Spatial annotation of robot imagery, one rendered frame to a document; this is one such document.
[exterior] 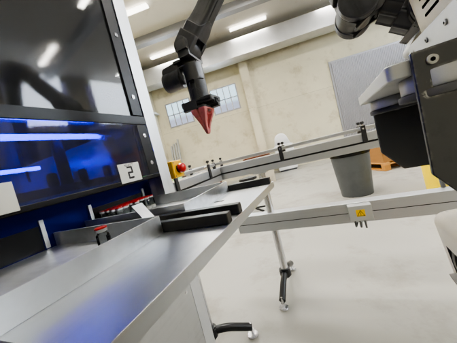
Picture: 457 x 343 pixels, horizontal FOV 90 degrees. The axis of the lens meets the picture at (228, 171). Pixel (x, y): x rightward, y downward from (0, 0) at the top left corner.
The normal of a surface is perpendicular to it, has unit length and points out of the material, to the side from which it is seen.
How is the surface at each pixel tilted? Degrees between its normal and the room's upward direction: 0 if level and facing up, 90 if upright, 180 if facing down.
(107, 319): 0
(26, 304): 90
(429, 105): 90
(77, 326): 0
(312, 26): 90
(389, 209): 90
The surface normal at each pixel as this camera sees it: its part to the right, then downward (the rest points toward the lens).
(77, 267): 0.90, -0.20
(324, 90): -0.16, 0.11
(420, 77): -0.40, 0.16
